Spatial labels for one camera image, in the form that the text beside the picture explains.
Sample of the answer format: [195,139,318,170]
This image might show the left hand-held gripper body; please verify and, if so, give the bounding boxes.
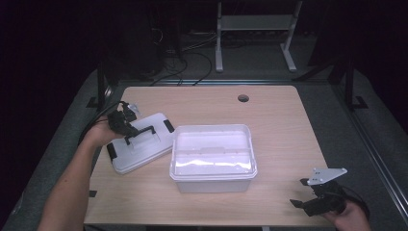
[107,101,141,137]

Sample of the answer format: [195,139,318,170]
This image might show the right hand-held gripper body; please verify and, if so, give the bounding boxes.
[302,167,348,218]

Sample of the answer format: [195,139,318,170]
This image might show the white box lid black handle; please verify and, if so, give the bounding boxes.
[106,112,176,175]

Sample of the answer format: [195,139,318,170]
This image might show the white plastic storage box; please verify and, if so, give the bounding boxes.
[168,123,258,194]

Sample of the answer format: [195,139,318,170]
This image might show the person's left hand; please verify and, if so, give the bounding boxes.
[84,119,124,148]

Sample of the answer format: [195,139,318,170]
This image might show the person's right hand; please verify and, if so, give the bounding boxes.
[321,201,371,231]

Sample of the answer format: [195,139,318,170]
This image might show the black metal stand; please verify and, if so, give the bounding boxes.
[344,61,370,112]
[86,61,113,112]

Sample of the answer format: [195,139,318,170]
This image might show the white metal stand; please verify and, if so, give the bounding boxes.
[215,0,304,73]

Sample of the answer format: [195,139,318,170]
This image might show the left hand-held gripper cable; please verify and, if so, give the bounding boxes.
[77,100,126,143]

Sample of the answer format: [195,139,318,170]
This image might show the hand-held gripper cable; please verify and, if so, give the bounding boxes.
[77,100,126,143]
[338,185,370,220]

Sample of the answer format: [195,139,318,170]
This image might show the right hand-held gripper cable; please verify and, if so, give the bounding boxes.
[338,185,370,220]

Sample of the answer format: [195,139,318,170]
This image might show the black floor cables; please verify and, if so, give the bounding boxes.
[149,27,219,87]

